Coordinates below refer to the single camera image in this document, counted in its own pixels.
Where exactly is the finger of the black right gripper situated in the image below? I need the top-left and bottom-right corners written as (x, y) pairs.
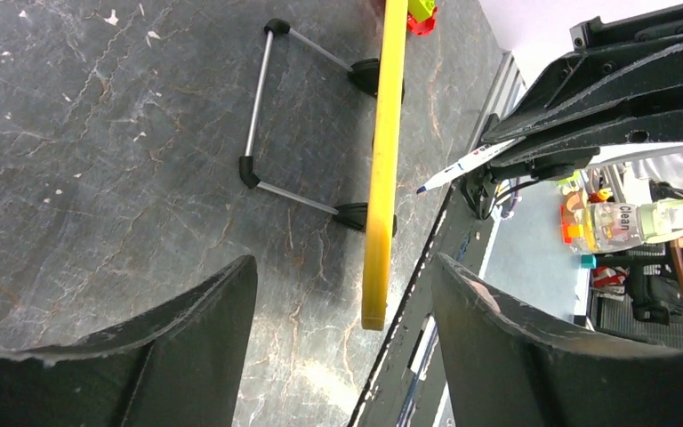
top-left (489, 106), bottom-right (683, 167)
top-left (482, 4), bottom-right (683, 143)

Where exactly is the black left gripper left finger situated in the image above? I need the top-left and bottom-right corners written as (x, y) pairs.
top-left (0, 255), bottom-right (258, 426)

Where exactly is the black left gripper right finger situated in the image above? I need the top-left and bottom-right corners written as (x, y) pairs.
top-left (432, 253), bottom-right (683, 426)

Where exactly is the blue whiteboard marker pen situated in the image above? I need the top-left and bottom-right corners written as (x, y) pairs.
top-left (415, 139), bottom-right (517, 195)

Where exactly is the yellow framed whiteboard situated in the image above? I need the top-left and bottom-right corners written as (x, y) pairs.
top-left (361, 1), bottom-right (408, 331)

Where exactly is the metal whiteboard stand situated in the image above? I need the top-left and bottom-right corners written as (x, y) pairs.
top-left (237, 18), bottom-right (383, 232)

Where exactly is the clear cleaner bottle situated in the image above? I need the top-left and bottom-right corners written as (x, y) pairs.
top-left (561, 199), bottom-right (683, 254)

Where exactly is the red bowl with green block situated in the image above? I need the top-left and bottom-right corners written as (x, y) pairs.
top-left (406, 0), bottom-right (438, 36)

